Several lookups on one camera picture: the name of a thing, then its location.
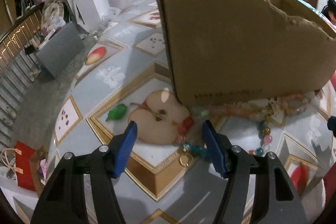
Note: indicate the grey flat box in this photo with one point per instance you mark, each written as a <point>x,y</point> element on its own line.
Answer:
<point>61,49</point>

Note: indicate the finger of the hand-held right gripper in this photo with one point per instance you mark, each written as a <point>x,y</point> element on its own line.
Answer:
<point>332,125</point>

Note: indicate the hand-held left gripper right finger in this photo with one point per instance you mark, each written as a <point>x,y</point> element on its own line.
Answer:
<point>214,150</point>

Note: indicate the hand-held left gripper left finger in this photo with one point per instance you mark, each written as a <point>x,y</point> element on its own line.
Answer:
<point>126,150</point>

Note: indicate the pile of clothes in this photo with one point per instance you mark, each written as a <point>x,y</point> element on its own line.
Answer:
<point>53,11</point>

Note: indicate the metal stair railing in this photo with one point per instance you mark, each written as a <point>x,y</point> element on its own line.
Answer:
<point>13,56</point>

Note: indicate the fruit printed tablecloth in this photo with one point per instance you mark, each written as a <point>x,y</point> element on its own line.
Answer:
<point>147,64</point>

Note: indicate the red gift bag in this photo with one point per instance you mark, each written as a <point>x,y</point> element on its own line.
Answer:
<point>25,169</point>

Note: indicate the torn cardboard box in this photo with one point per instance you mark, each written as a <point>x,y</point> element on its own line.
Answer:
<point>236,50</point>

